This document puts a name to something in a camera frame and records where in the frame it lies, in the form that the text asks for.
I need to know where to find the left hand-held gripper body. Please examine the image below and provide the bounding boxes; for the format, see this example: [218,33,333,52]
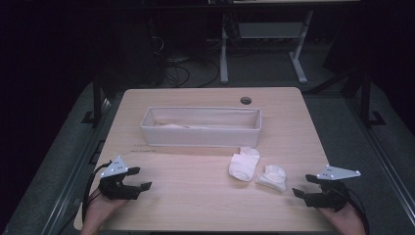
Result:
[97,156,141,201]

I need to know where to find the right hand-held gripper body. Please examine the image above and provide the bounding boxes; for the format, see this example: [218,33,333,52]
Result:
[304,164,362,212]

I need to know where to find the small white sock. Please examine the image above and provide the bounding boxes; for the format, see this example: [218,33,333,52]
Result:
[254,164,288,193]

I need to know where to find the large white sock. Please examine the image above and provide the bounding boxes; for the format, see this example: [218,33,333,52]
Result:
[228,146,261,183]

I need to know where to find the white fabric storage box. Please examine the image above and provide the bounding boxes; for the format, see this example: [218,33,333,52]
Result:
[140,106,262,149]

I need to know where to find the person's left hand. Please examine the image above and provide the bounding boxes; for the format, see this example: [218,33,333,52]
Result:
[85,188,129,227]

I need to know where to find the person's right hand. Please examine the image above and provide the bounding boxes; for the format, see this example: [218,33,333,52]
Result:
[318,203,368,235]

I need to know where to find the pale folded cloth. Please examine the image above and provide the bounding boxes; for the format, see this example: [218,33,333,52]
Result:
[155,122,209,130]

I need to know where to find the black metal stand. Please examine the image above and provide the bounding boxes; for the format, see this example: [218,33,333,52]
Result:
[81,72,114,127]
[357,70,387,128]

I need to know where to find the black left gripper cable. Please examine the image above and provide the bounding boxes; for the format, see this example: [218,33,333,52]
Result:
[81,161,114,223]

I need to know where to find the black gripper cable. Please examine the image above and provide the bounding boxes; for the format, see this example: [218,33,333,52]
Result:
[339,187,372,235]
[81,161,114,223]

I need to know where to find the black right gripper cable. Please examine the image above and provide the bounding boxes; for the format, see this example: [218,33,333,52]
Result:
[339,187,372,235]

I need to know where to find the aluminium frame rail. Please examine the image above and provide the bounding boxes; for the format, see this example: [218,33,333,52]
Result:
[40,97,114,235]
[346,96,415,226]

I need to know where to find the black floor cables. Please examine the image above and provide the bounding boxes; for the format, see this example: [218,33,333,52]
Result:
[151,35,221,88]

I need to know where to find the white metal desk frame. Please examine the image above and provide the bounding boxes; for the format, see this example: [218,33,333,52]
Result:
[208,0,361,85]

